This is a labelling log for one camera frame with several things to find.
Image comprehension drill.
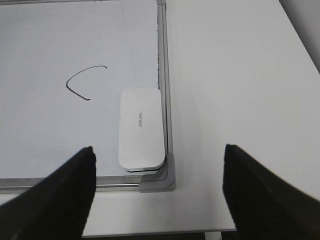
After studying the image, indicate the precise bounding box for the white rectangular whiteboard eraser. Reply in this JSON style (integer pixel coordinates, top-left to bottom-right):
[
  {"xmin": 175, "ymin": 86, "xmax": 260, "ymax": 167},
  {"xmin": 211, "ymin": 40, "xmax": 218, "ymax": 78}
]
[{"xmin": 118, "ymin": 88, "xmax": 165, "ymax": 172}]

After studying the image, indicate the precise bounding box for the grey framed whiteboard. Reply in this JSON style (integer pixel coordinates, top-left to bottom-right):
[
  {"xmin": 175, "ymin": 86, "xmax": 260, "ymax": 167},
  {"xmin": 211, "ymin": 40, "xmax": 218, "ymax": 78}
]
[{"xmin": 0, "ymin": 0, "xmax": 176, "ymax": 194}]

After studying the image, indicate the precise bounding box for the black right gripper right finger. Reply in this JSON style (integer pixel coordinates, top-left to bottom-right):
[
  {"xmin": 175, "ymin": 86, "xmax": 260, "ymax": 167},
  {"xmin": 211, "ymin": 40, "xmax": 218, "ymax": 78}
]
[{"xmin": 222, "ymin": 144, "xmax": 320, "ymax": 240}]

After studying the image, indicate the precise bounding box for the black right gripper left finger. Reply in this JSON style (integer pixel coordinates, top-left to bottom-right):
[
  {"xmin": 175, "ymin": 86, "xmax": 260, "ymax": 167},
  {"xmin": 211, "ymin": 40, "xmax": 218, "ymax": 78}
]
[{"xmin": 0, "ymin": 146, "xmax": 97, "ymax": 240}]

